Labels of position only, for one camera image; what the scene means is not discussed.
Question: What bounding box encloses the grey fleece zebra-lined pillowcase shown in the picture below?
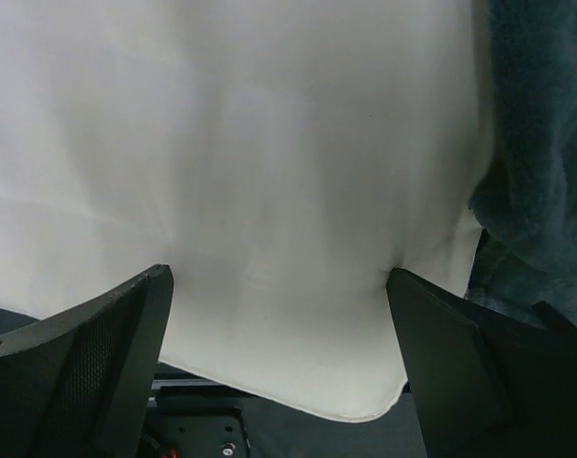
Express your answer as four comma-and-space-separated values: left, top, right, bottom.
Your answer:
467, 1, 577, 326

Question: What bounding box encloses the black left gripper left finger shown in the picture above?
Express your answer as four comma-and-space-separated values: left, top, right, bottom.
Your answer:
0, 264, 174, 458

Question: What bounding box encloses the cream rectangular pillow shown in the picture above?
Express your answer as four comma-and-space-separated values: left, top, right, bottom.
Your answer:
0, 1, 493, 423

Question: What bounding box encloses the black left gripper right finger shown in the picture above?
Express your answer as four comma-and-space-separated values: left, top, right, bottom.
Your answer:
386, 269, 577, 457

